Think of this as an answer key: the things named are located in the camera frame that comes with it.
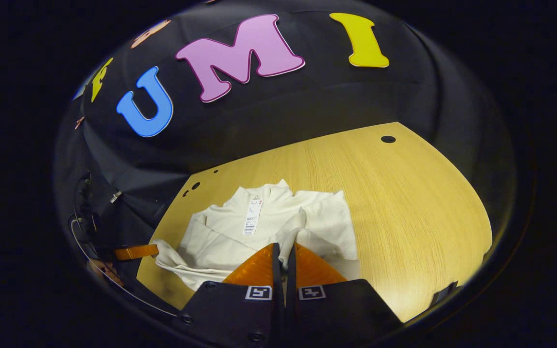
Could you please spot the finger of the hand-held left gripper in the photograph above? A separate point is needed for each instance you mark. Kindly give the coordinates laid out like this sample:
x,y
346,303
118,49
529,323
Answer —
x,y
136,252

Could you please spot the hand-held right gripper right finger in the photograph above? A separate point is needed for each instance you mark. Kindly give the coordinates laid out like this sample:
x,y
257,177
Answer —
x,y
292,319

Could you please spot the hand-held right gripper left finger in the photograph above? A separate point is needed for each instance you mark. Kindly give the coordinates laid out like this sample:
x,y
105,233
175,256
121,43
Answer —
x,y
278,314

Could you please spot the cream white sweater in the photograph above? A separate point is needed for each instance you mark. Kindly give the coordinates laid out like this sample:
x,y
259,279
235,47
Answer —
x,y
220,241

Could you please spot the small silver cloth clip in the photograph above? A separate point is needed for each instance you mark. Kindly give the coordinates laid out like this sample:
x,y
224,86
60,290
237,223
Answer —
x,y
115,196

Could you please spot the black table edge clamp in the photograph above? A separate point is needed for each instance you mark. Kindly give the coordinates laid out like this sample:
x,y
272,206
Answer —
x,y
444,293

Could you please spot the black backdrop cloth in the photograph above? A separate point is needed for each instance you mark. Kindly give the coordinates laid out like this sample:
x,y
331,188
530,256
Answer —
x,y
283,106

